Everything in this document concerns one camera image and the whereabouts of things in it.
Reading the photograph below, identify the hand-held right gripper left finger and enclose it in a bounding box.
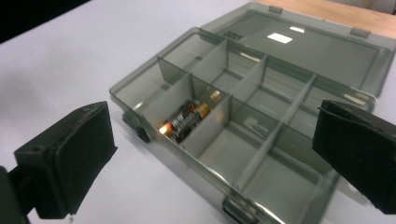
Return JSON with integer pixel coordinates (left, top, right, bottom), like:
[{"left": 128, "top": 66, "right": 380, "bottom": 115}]
[{"left": 13, "top": 101, "right": 119, "bottom": 219}]

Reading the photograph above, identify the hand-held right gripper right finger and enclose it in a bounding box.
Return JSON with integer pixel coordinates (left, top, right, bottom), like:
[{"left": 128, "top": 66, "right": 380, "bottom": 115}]
[{"left": 312, "top": 99, "right": 396, "bottom": 215}]

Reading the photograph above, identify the grey clear plastic organizer box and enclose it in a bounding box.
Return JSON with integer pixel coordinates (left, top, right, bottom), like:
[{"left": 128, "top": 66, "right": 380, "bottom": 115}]
[{"left": 108, "top": 2, "right": 396, "bottom": 224}]

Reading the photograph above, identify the black and copper battery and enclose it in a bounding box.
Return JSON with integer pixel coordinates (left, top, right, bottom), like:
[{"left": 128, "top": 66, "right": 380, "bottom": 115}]
[
  {"left": 159, "top": 104, "right": 213, "bottom": 144},
  {"left": 175, "top": 100, "right": 200, "bottom": 119}
]

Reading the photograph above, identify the white board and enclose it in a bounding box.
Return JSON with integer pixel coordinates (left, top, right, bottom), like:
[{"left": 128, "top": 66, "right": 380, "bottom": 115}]
[{"left": 0, "top": 0, "right": 396, "bottom": 224}]

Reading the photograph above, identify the wooden table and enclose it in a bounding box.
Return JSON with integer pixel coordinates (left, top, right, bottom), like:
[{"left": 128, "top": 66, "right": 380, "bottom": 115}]
[{"left": 255, "top": 0, "right": 396, "bottom": 40}]

